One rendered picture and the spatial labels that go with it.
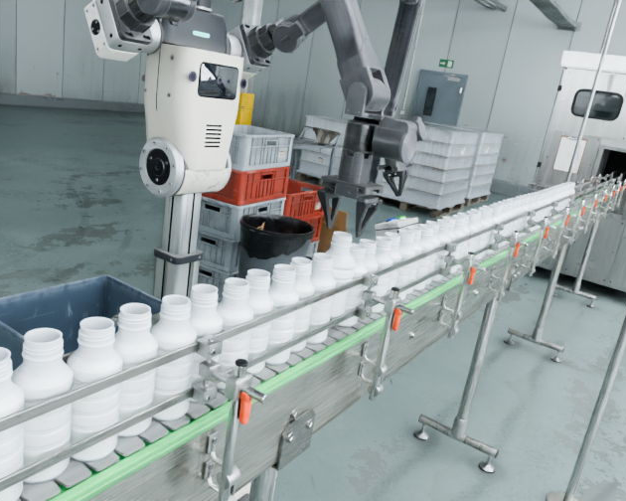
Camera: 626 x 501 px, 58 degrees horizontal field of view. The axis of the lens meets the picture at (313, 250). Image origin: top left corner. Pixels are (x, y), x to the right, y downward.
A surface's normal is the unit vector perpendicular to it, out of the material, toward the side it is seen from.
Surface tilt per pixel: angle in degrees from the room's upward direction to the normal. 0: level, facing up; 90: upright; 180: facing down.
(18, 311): 90
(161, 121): 101
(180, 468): 90
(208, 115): 90
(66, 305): 90
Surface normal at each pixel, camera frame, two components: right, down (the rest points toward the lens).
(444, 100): -0.55, 0.15
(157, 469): 0.81, 0.29
